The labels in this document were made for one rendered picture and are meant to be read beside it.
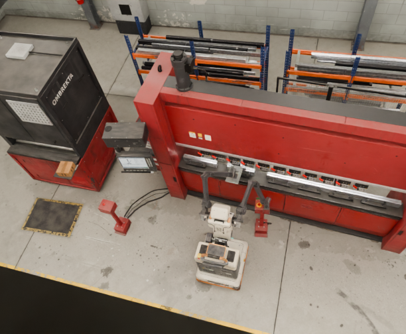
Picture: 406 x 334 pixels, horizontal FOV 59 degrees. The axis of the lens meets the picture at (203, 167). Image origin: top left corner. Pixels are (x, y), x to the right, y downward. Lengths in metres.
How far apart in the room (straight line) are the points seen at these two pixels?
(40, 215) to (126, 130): 2.82
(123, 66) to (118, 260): 4.36
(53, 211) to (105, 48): 4.14
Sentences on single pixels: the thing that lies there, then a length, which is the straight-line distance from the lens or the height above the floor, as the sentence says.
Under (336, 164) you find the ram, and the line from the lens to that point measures 4.43.
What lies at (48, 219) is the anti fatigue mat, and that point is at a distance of 6.58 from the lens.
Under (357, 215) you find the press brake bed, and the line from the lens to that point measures 5.22.
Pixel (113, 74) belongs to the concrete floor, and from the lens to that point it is 8.25.
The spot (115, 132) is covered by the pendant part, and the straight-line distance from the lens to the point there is 4.44.
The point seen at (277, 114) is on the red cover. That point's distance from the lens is 3.88.
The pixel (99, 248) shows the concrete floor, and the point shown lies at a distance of 5.99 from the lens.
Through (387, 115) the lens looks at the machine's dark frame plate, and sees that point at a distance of 4.02.
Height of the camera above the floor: 5.20
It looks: 57 degrees down
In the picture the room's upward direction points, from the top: 12 degrees counter-clockwise
